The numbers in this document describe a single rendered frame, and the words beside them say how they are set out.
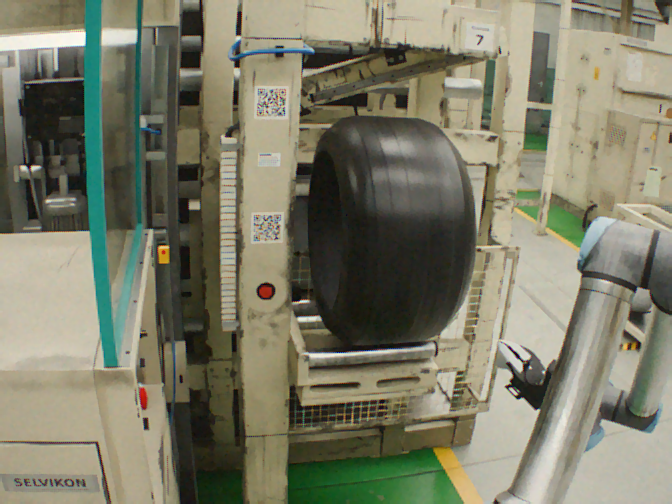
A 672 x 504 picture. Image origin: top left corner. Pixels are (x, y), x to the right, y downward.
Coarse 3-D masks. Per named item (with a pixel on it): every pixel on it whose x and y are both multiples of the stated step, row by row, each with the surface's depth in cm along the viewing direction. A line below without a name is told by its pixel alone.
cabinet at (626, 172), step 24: (624, 120) 514; (648, 120) 498; (600, 144) 553; (624, 144) 517; (648, 144) 506; (600, 168) 556; (624, 168) 520; (648, 168) 515; (600, 192) 558; (624, 192) 522; (648, 192) 525; (600, 216) 561; (624, 216) 527
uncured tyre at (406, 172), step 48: (336, 144) 141; (384, 144) 135; (432, 144) 138; (336, 192) 180; (384, 192) 129; (432, 192) 131; (336, 240) 183; (384, 240) 128; (432, 240) 131; (336, 288) 178; (384, 288) 131; (432, 288) 134; (336, 336) 154; (384, 336) 143; (432, 336) 149
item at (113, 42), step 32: (96, 0) 57; (128, 0) 86; (96, 32) 58; (128, 32) 90; (96, 64) 59; (128, 64) 93; (96, 96) 61; (128, 96) 95; (96, 128) 62; (128, 128) 97; (96, 160) 63; (128, 160) 98; (96, 192) 64; (128, 192) 99; (96, 224) 66; (128, 224) 98; (96, 256) 67; (128, 256) 97; (96, 288) 68; (128, 288) 92
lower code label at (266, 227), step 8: (256, 216) 140; (264, 216) 141; (272, 216) 141; (280, 216) 142; (256, 224) 141; (264, 224) 141; (272, 224) 142; (280, 224) 142; (256, 232) 142; (264, 232) 142; (272, 232) 143; (280, 232) 143; (256, 240) 142; (264, 240) 143; (272, 240) 143; (280, 240) 144
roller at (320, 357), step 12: (324, 348) 151; (336, 348) 151; (348, 348) 152; (360, 348) 152; (372, 348) 153; (384, 348) 153; (396, 348) 154; (408, 348) 154; (420, 348) 155; (432, 348) 156; (312, 360) 148; (324, 360) 149; (336, 360) 150; (348, 360) 151; (360, 360) 151; (372, 360) 152; (384, 360) 153; (396, 360) 155
